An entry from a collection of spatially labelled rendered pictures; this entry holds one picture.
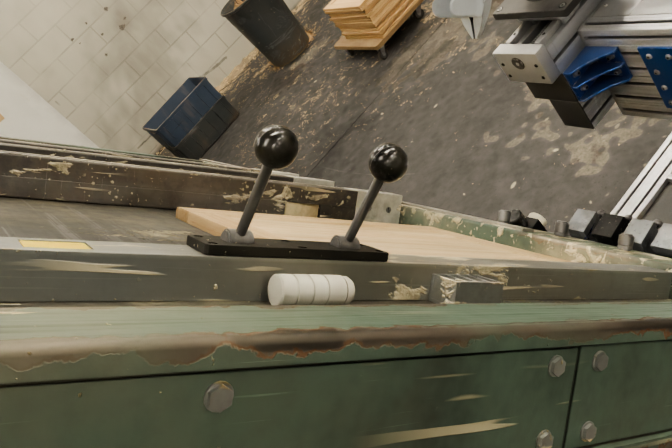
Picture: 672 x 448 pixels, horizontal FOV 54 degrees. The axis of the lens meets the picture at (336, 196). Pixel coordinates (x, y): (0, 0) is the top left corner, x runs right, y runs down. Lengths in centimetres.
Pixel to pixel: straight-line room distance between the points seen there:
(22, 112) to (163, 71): 192
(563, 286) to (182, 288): 50
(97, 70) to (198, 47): 95
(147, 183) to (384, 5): 338
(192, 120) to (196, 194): 420
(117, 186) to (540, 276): 73
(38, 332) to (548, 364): 32
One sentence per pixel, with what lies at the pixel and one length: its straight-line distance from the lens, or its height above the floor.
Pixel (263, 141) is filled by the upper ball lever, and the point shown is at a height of 154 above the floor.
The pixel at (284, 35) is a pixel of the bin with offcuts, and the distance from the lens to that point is 561.
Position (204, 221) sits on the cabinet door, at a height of 135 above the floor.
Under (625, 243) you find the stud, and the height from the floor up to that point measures 87.
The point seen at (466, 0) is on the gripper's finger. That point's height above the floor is 140.
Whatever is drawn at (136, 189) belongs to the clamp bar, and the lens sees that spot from 121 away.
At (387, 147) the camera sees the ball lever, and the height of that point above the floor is 144.
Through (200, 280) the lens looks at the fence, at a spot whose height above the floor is 149.
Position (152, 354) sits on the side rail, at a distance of 30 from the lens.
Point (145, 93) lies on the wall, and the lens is 640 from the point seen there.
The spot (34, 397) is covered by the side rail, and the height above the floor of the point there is 163.
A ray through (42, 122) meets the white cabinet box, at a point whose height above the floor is 110.
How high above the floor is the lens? 173
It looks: 29 degrees down
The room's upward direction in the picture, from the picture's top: 43 degrees counter-clockwise
